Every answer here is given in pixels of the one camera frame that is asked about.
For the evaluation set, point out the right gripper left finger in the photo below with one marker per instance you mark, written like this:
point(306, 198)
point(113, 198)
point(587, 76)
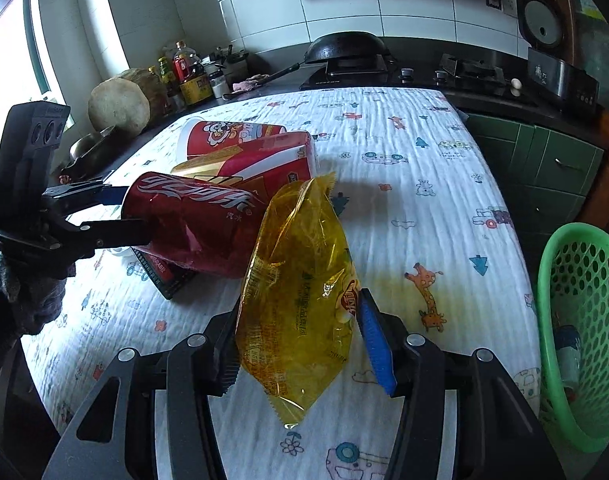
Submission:
point(145, 406)

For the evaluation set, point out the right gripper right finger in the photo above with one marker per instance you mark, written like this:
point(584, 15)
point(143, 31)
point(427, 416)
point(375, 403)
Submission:
point(497, 435)

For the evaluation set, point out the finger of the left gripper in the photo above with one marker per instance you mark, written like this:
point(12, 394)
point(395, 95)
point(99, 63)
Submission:
point(118, 233)
point(110, 195)

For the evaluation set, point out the black glue box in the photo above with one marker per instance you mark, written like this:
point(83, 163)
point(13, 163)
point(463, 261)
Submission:
point(168, 278)

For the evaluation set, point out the red cola can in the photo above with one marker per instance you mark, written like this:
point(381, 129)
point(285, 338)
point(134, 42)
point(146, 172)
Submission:
point(200, 226)

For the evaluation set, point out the red cartoon plastic cup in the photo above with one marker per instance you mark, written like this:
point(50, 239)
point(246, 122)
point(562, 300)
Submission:
point(203, 137)

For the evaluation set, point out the yellow red labelled bottle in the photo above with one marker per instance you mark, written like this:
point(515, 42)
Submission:
point(260, 166)

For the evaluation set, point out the yellow transparent snack bag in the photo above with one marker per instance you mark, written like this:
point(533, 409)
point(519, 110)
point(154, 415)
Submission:
point(299, 299)

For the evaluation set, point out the green kitchen cabinet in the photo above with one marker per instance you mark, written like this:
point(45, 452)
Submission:
point(544, 175)

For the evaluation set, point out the gloved left hand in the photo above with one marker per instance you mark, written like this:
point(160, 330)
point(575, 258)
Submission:
point(28, 301)

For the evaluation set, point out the steel bowl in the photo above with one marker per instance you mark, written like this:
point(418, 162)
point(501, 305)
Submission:
point(89, 155)

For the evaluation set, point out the round wooden chopping block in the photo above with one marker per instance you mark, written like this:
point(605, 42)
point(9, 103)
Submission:
point(130, 101)

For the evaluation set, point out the yellow sauce tin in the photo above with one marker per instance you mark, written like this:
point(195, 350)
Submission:
point(196, 90)

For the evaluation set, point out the red capped oil bottle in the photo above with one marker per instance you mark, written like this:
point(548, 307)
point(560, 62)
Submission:
point(186, 62)

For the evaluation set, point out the green plastic basket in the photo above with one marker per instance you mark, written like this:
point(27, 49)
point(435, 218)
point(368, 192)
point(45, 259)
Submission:
point(573, 289)

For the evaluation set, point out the pink dish cloth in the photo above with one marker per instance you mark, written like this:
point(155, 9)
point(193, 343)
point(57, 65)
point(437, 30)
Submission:
point(250, 83)

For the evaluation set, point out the white printed tablecloth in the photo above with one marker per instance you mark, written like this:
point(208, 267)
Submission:
point(414, 215)

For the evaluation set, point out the black wok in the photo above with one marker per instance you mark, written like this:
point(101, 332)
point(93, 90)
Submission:
point(343, 53)

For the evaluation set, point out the black gas stove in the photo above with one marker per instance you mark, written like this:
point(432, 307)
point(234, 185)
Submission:
point(449, 71)

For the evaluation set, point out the black rice cooker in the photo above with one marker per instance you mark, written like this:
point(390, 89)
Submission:
point(543, 26)

